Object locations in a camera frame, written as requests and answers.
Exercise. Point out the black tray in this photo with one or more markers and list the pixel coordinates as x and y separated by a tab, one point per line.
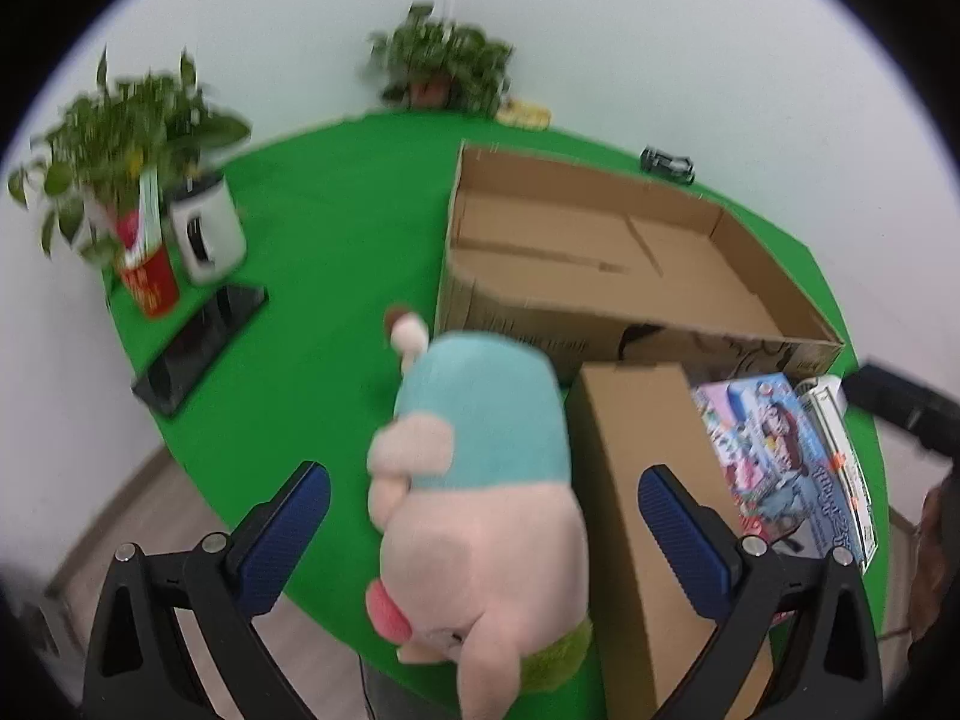
199	345

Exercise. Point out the colourful cartoon picture book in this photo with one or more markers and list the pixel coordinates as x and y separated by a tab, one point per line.
772	442

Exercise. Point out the large potted plant red pot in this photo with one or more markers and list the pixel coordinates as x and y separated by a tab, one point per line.
124	157

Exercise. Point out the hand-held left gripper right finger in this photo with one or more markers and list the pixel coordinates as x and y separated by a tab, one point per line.
686	547

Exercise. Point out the yellow cloth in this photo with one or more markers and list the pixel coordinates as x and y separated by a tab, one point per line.
525	114

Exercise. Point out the large cardboard box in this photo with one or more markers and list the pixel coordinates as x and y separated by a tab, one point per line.
600	255

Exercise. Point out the white medicine box green trim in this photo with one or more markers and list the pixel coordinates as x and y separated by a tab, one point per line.
844	450

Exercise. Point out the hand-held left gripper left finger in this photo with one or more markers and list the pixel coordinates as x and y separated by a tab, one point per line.
289	532

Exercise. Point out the small potted plant brown pot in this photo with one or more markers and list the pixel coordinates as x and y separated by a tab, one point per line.
442	64

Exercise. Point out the person's right hand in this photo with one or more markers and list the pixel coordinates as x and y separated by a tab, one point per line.
934	555

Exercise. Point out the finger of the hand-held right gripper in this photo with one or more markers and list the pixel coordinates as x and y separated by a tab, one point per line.
911	401

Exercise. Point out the pink and teal plush toy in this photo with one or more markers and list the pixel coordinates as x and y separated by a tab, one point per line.
480	480

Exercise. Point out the small cardboard box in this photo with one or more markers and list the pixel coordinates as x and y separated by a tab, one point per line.
622	450

